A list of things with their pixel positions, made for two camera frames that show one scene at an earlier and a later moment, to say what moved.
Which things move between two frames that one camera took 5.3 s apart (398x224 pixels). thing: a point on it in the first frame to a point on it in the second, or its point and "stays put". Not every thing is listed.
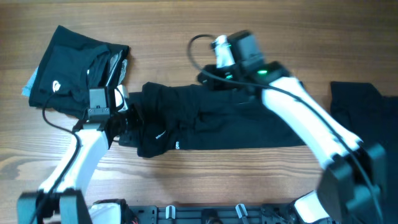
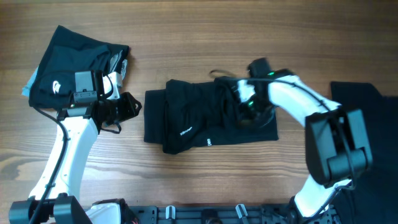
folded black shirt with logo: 71,65 stays put
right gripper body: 210,75 to 249,112
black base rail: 208,214 stays put
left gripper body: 130,118 to 119,109
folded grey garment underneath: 26,89 stays put
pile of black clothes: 373,118 stays put
